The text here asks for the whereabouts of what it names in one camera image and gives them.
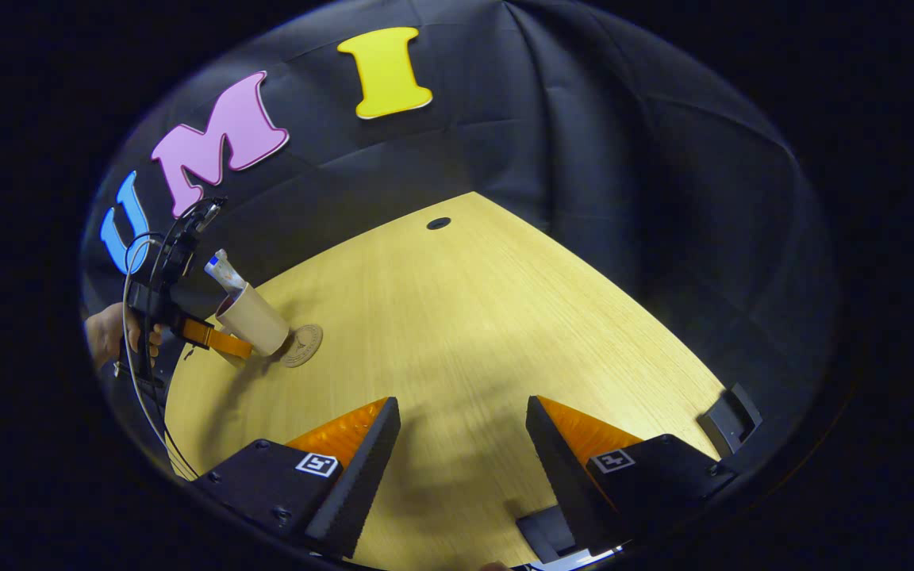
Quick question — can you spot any white toothpaste tube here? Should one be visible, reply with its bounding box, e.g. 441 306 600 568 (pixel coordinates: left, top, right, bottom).
204 249 248 293

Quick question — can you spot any black desk edge bracket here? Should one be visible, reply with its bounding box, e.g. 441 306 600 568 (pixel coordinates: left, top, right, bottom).
516 504 578 565
697 383 764 458

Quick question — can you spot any black backdrop cloth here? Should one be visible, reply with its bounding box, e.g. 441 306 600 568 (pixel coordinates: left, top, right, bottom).
80 0 839 477

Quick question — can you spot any round cork coaster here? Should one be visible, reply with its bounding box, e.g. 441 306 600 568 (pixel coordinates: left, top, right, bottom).
278 324 324 368

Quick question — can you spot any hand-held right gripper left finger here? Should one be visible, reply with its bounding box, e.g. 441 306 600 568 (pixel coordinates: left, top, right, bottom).
191 397 402 560

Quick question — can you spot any beige cup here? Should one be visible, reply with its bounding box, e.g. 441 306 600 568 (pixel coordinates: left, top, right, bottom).
214 283 293 367

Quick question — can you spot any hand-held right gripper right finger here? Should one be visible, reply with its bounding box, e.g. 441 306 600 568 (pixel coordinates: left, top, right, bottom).
526 395 739 556

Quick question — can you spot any wooden desktop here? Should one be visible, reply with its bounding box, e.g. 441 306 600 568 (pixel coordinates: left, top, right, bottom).
163 190 732 570

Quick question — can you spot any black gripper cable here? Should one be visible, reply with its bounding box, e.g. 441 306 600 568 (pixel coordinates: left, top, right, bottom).
122 202 224 481

